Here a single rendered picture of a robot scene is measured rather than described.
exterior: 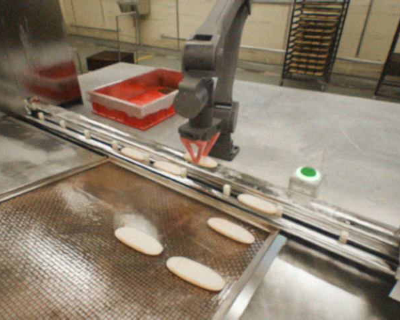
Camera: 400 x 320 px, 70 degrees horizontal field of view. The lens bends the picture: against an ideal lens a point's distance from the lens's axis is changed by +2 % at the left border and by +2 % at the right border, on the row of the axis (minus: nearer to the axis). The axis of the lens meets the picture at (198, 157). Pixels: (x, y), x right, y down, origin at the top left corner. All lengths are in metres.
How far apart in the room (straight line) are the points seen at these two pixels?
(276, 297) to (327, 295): 0.10
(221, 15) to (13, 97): 0.85
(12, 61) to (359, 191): 1.22
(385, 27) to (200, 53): 4.45
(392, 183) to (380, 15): 4.09
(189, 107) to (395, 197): 0.62
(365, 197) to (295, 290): 0.38
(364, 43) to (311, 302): 4.59
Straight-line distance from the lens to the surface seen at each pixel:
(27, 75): 1.29
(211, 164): 0.70
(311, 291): 0.63
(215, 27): 0.68
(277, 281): 0.63
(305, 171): 0.77
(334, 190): 0.88
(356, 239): 0.72
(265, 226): 0.61
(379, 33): 4.97
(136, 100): 1.43
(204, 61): 0.60
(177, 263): 0.49
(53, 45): 1.34
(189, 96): 0.55
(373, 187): 0.95
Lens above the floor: 1.32
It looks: 32 degrees down
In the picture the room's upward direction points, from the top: straight up
